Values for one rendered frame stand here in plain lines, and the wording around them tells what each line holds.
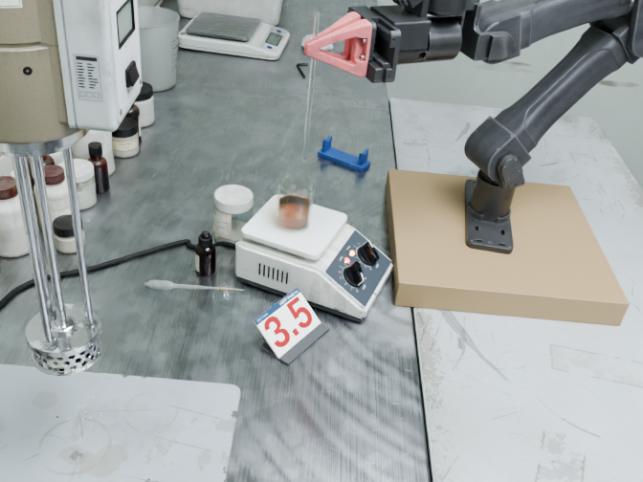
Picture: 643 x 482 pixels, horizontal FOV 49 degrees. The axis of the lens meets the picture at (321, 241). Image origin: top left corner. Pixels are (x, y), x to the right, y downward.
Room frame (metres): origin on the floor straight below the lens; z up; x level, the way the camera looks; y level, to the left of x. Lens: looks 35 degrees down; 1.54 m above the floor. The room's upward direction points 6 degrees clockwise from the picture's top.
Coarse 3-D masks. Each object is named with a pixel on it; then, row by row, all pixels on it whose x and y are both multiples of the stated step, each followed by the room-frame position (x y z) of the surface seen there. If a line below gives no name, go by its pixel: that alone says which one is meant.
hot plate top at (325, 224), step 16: (272, 208) 0.85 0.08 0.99; (320, 208) 0.87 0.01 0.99; (256, 224) 0.81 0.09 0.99; (272, 224) 0.82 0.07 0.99; (320, 224) 0.83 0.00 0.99; (336, 224) 0.83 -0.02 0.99; (256, 240) 0.78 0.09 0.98; (272, 240) 0.78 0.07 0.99; (288, 240) 0.78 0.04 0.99; (304, 240) 0.78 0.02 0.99; (320, 240) 0.79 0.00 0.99; (304, 256) 0.76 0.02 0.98; (320, 256) 0.76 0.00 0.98
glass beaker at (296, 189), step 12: (288, 180) 0.84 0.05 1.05; (300, 180) 0.85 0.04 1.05; (312, 180) 0.84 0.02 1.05; (288, 192) 0.80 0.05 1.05; (300, 192) 0.80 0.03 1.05; (312, 192) 0.81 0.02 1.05; (288, 204) 0.80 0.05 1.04; (300, 204) 0.80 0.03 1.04; (312, 204) 0.82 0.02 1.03; (276, 216) 0.82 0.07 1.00; (288, 216) 0.80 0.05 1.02; (300, 216) 0.80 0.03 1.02; (288, 228) 0.80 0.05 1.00; (300, 228) 0.80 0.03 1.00
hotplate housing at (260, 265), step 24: (240, 240) 0.79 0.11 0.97; (336, 240) 0.82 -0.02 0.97; (240, 264) 0.78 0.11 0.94; (264, 264) 0.77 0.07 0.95; (288, 264) 0.76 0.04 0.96; (312, 264) 0.76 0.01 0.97; (264, 288) 0.77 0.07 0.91; (288, 288) 0.76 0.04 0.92; (312, 288) 0.75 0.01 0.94; (336, 288) 0.74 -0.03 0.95; (336, 312) 0.74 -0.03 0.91; (360, 312) 0.72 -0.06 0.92
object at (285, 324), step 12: (300, 300) 0.73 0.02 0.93; (276, 312) 0.69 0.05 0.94; (288, 312) 0.70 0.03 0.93; (300, 312) 0.71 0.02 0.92; (264, 324) 0.67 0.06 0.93; (276, 324) 0.68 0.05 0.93; (288, 324) 0.69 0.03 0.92; (300, 324) 0.70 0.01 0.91; (276, 336) 0.66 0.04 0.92; (288, 336) 0.67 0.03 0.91; (276, 348) 0.65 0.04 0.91
